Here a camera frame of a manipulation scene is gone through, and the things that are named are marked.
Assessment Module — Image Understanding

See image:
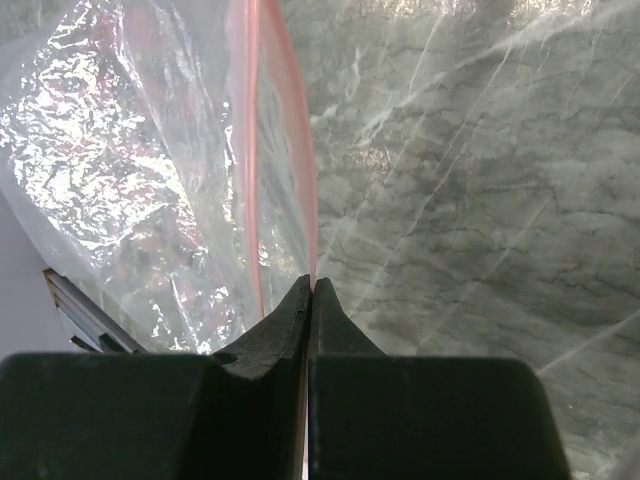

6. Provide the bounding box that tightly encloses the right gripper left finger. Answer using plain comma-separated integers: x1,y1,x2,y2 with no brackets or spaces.
1,276,312,479

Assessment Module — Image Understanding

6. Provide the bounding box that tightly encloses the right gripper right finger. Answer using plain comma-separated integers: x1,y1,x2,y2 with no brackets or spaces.
308,279,570,479

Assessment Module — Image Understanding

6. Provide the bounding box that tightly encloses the clear zip top bag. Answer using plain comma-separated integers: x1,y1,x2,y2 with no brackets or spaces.
1,1,318,354

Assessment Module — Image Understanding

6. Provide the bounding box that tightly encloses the aluminium mounting rail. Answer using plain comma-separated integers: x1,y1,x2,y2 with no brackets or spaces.
43,268,146,354

